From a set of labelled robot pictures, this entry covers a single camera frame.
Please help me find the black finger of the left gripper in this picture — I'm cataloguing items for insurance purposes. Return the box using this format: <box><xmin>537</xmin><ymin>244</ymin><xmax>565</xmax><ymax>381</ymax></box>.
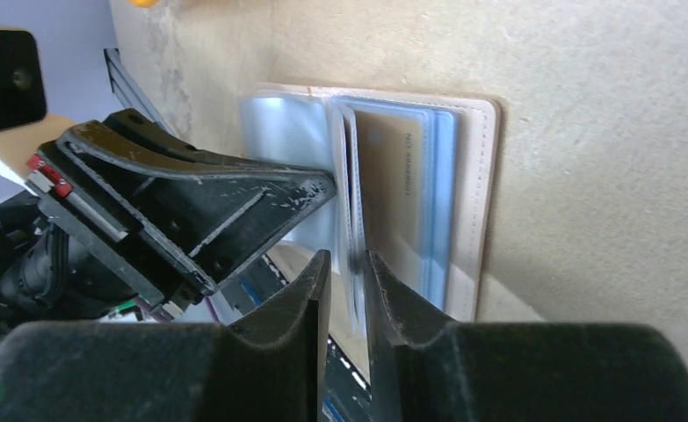
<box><xmin>29</xmin><ymin>109</ymin><xmax>336</xmax><ymax>295</ymax></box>

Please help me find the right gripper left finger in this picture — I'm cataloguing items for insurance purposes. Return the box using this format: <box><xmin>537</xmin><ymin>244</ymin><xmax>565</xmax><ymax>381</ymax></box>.
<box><xmin>0</xmin><ymin>251</ymin><xmax>331</xmax><ymax>421</ymax></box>

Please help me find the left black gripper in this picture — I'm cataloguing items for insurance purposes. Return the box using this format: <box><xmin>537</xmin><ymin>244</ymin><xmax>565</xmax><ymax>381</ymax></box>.
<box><xmin>0</xmin><ymin>192</ymin><xmax>163</xmax><ymax>336</ymax></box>

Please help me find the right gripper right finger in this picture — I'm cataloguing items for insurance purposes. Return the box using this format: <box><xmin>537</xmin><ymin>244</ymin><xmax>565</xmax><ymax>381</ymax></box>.
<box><xmin>364</xmin><ymin>251</ymin><xmax>688</xmax><ymax>421</ymax></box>

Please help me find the gold credit card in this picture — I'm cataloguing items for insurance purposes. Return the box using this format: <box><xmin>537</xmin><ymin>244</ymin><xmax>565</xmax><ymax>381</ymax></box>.
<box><xmin>355</xmin><ymin>110</ymin><xmax>424</xmax><ymax>280</ymax></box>

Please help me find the yellow plastic compartment tray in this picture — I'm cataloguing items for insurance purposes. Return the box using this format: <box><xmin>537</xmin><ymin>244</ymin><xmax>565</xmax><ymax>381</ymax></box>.
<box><xmin>129</xmin><ymin>0</ymin><xmax>160</xmax><ymax>8</ymax></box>

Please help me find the aluminium rail frame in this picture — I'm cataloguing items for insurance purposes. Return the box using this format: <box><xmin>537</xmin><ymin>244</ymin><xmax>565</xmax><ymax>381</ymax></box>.
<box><xmin>104</xmin><ymin>48</ymin><xmax>175</xmax><ymax>135</ymax></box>

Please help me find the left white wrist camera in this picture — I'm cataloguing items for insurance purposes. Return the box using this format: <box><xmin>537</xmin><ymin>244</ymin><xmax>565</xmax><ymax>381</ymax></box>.
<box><xmin>0</xmin><ymin>25</ymin><xmax>75</xmax><ymax>193</ymax></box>

